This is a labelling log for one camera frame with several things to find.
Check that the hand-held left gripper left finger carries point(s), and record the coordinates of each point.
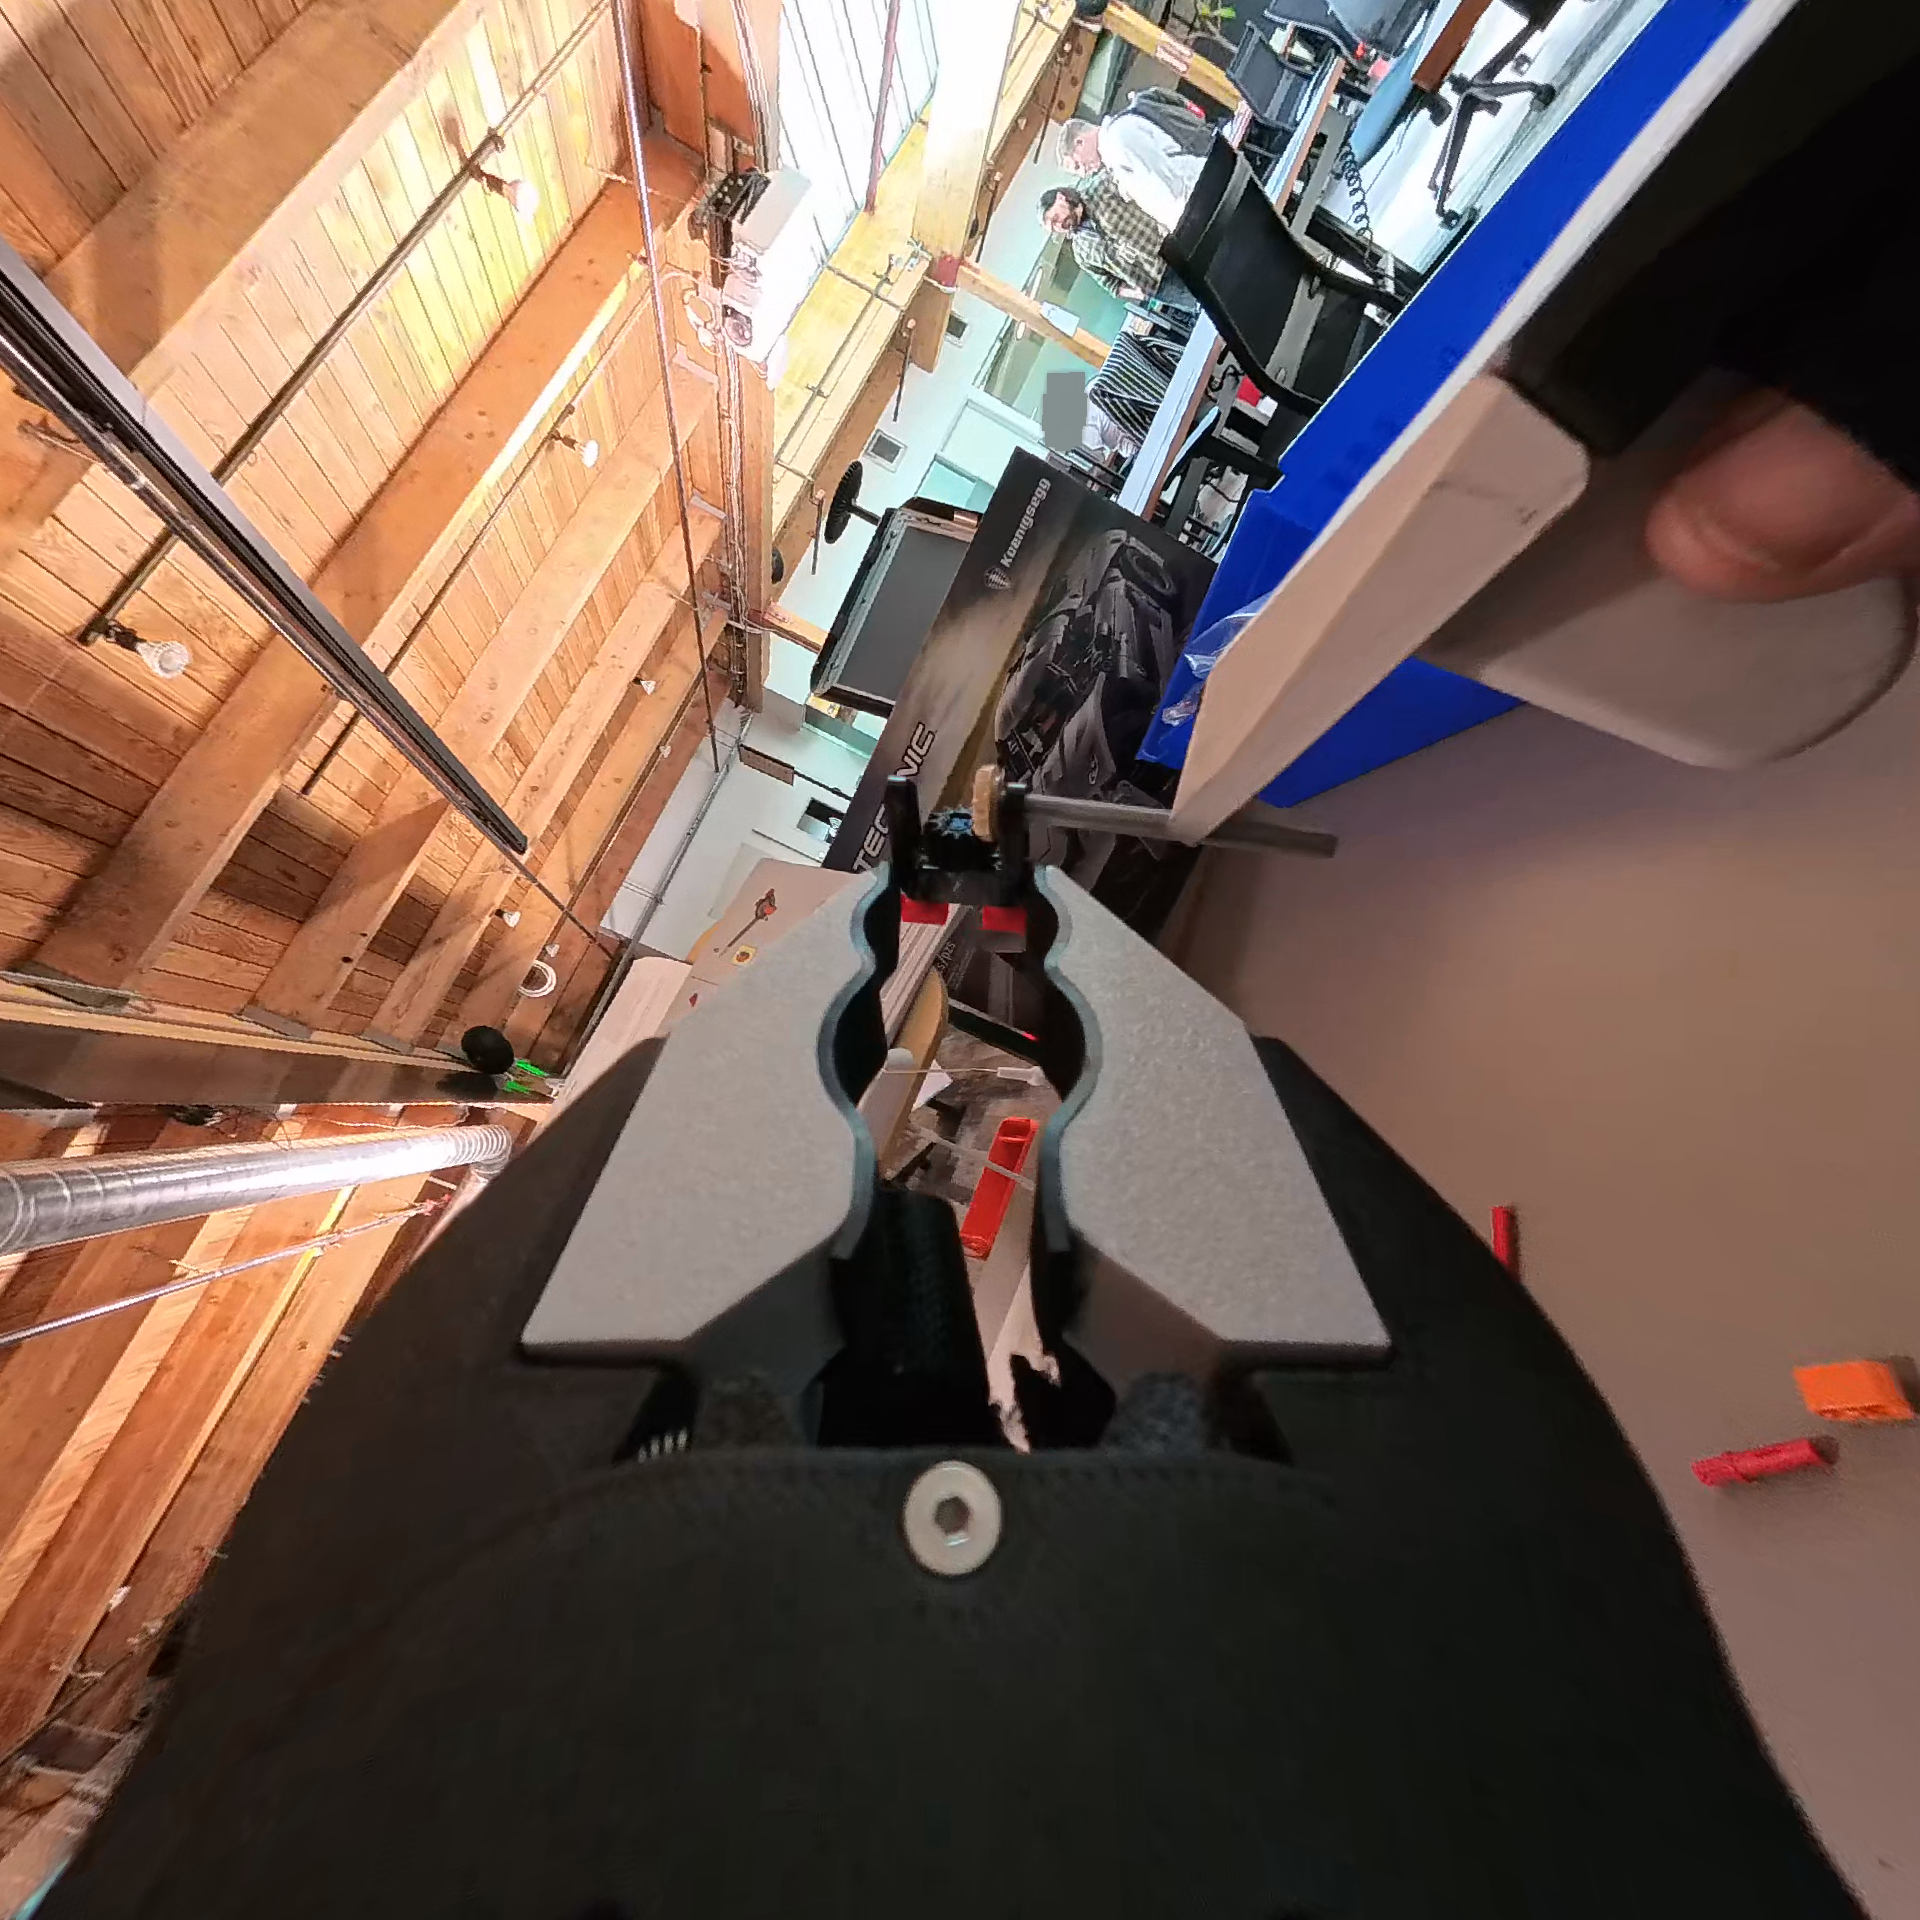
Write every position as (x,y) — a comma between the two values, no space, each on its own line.
(705,1171)

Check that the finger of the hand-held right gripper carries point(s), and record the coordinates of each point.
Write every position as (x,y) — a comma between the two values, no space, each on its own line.
(1382,584)

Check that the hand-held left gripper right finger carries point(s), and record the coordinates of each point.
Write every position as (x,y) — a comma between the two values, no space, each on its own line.
(1200,1171)

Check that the grey lego axle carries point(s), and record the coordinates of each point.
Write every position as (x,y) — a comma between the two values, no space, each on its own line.
(1095,811)

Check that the black lego assembly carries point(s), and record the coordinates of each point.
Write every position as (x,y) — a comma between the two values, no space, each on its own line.
(952,856)

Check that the red lego beam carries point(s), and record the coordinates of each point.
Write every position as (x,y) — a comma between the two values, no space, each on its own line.
(997,1185)

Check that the red lego pin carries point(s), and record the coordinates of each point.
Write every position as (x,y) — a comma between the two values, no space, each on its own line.
(1502,1240)

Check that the black lego box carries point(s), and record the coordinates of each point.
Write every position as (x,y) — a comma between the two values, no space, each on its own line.
(1050,644)

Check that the red lego axle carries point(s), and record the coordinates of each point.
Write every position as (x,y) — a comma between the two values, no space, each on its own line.
(1762,1460)

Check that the orange lego piece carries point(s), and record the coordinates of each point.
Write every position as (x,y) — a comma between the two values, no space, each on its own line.
(1852,1390)

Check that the person's right hand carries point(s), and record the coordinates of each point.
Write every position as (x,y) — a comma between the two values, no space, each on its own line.
(1785,503)

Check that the clear plastic bag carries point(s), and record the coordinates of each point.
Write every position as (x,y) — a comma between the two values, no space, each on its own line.
(1230,652)

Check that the blue plastic bin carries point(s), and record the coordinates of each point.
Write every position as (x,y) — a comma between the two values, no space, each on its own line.
(1425,301)

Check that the black office chair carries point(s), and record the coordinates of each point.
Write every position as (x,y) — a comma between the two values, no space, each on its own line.
(1275,285)

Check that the black round stool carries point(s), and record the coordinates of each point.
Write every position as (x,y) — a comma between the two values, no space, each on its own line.
(850,503)

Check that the white ceiling device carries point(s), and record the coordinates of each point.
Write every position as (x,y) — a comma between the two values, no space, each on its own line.
(764,225)

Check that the ceiling light bulb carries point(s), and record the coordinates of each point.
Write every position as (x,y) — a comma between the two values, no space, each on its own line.
(518,192)
(584,450)
(158,655)

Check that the silver duct pipe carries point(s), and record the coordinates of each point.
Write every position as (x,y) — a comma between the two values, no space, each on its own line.
(225,1185)

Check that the black ceiling rail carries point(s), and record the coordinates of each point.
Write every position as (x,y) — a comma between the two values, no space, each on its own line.
(255,540)

